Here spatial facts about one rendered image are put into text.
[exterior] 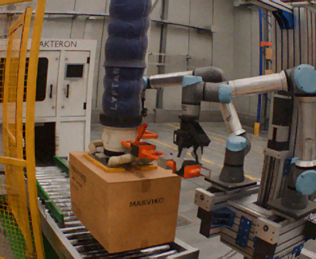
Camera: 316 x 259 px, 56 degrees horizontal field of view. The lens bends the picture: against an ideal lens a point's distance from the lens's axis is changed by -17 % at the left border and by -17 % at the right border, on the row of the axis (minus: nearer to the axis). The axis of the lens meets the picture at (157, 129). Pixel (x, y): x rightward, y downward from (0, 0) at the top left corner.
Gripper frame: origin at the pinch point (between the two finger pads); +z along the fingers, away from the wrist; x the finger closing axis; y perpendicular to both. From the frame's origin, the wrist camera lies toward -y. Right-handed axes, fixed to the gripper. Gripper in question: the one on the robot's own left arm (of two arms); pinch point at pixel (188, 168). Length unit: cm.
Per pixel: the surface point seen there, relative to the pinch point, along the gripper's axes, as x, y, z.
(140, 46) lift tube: -2, 49, -50
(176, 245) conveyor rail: -30, 41, 63
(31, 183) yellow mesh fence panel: 46, 99, 34
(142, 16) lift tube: -2, 50, -67
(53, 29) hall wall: -155, 901, -180
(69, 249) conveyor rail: 35, 56, 62
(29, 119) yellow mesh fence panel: 46, 99, -7
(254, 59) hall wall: -870, 742, -137
